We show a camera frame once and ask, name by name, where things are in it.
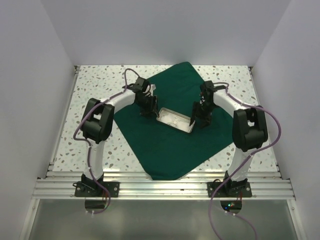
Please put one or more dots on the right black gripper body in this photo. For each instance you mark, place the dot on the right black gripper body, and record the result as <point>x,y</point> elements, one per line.
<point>204,109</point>

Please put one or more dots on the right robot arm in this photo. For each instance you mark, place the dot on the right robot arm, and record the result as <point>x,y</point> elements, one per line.
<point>249,133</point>

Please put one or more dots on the steel instrument tray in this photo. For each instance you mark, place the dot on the steel instrument tray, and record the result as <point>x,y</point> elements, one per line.
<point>166,111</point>

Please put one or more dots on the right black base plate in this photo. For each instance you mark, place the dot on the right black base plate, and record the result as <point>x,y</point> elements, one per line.
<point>231,189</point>

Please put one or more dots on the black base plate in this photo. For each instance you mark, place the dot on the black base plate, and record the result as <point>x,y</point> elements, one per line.
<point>89,188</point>
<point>231,189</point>

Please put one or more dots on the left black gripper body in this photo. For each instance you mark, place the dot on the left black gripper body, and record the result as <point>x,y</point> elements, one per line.
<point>146,100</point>

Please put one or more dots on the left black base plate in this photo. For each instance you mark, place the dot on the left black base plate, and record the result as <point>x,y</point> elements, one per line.
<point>89,188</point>

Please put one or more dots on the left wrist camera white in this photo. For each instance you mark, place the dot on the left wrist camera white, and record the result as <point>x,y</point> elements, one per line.
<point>152,88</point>

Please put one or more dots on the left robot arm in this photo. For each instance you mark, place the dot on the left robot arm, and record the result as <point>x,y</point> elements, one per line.
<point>96,127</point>

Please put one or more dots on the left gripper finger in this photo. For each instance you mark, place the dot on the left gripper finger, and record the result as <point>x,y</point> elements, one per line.
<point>155,106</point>
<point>145,111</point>

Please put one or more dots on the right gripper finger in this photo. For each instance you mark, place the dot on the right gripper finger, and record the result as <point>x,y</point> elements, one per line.
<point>193,113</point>
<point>206,121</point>

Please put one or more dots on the aluminium rail frame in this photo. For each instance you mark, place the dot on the aluminium rail frame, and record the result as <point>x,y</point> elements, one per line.
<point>121,164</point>

